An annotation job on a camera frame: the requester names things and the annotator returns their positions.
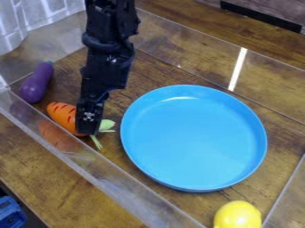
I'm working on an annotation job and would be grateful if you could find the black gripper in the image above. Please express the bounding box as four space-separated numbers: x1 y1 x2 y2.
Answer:
73 48 136 137

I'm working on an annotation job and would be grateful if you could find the orange toy carrot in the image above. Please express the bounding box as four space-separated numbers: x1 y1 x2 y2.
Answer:
45 102 116 151

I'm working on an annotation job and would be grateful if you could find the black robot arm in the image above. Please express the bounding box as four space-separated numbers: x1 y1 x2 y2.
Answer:
75 0 140 134

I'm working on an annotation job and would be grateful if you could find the purple toy eggplant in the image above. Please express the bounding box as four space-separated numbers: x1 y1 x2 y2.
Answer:
18 61 53 103

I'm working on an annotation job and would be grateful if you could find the blue round plate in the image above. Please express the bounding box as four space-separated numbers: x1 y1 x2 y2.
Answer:
120 85 267 192

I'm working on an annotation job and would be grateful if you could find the blue object at corner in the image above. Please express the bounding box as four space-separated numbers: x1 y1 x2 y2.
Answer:
0 196 26 228

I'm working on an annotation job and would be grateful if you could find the yellow toy lemon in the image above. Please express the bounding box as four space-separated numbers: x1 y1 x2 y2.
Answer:
212 200 262 228

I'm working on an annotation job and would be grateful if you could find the clear acrylic tray wall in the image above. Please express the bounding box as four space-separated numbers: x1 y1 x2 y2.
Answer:
0 0 305 228

